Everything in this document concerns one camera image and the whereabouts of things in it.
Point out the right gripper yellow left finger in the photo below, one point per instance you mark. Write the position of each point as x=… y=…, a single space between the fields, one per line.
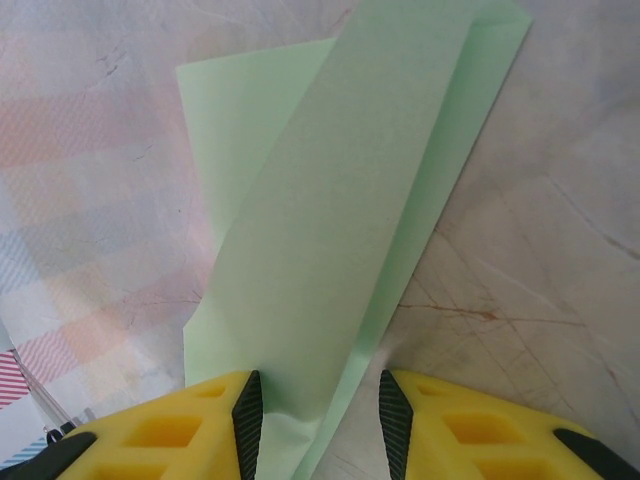
x=165 y=440

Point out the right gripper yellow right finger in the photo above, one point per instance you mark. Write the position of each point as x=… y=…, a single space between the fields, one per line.
x=475 y=440

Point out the aluminium side rail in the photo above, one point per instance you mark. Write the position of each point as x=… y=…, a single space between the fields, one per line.
x=46 y=402

